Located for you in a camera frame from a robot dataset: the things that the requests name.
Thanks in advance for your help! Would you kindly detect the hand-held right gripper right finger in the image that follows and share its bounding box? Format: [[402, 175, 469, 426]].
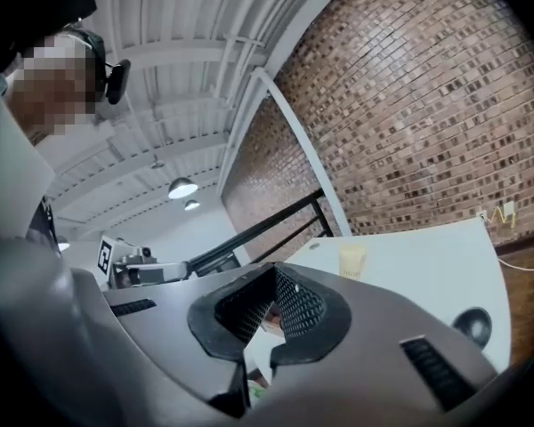
[[269, 262, 503, 416]]

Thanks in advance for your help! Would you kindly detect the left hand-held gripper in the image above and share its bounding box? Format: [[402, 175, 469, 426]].
[[94, 234, 191, 291]]

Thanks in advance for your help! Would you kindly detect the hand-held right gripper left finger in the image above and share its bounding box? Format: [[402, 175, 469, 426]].
[[101, 262, 277, 421]]

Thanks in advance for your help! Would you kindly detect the pale yellow plastic cup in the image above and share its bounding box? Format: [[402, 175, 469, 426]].
[[337, 244, 368, 283]]

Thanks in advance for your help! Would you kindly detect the white table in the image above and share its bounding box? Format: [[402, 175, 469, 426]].
[[284, 218, 514, 373]]

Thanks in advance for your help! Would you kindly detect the large white pendant lamp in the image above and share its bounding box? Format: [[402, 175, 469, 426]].
[[166, 176, 200, 201]]

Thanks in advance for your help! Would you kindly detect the black metal railing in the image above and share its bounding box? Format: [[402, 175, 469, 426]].
[[187, 188, 339, 278]]

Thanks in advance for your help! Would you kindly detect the person's head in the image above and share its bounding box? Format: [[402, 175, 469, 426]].
[[2, 28, 106, 144]]

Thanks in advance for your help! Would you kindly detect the white camera with black dome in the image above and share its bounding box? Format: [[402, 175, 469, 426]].
[[452, 307, 494, 353]]

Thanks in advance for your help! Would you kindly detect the long white cable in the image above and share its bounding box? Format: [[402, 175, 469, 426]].
[[497, 258, 534, 276]]

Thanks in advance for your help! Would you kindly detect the yellow cable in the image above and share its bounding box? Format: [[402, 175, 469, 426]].
[[484, 206, 517, 230]]

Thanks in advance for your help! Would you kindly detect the white wall pipe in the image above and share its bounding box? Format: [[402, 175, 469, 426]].
[[255, 66, 353, 238]]

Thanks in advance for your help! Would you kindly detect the black head camera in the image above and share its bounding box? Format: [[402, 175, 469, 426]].
[[103, 58, 133, 106]]

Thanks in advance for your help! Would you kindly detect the black head mount strap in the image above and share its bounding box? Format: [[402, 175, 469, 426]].
[[61, 27, 109, 106]]

